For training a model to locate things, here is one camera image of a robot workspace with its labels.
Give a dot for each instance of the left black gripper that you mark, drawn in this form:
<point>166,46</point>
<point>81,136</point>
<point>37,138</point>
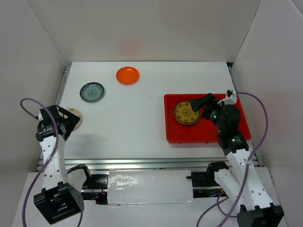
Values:
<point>72,121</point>

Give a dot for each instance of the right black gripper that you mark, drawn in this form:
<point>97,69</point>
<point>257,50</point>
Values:
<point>197,103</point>

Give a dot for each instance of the yellow patterned plate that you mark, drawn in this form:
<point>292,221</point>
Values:
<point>184,114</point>

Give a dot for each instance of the blue patterned plate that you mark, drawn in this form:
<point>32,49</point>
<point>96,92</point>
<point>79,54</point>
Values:
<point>92,92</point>

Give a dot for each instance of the orange plate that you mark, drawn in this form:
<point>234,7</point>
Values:
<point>127,75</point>

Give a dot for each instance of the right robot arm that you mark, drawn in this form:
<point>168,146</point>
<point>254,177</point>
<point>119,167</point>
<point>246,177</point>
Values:
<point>245,190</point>

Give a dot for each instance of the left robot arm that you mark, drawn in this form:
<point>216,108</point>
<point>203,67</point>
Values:
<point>60,196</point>

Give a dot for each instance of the red plastic bin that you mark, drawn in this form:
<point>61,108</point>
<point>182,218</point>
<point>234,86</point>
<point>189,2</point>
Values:
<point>201,132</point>

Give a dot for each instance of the white foil sheet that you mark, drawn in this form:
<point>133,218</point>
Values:
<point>149,187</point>

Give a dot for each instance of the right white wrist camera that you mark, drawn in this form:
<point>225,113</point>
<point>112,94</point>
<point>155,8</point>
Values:
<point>230,98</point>

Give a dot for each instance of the aluminium frame rail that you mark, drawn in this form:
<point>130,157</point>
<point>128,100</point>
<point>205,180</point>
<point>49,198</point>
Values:
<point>125,129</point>

